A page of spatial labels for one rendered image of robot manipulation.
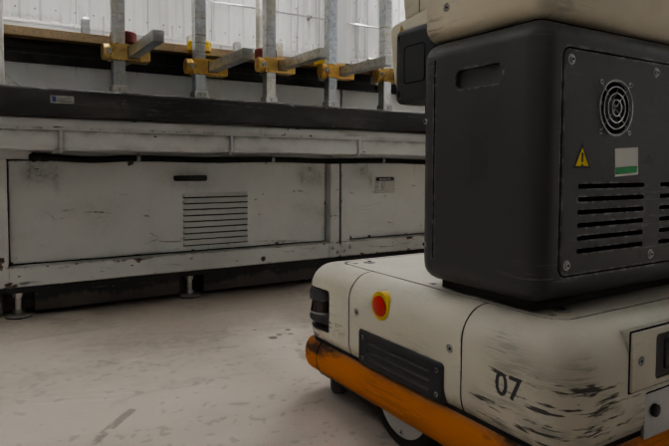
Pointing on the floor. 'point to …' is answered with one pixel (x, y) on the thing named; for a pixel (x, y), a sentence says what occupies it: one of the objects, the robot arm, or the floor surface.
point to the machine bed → (188, 197)
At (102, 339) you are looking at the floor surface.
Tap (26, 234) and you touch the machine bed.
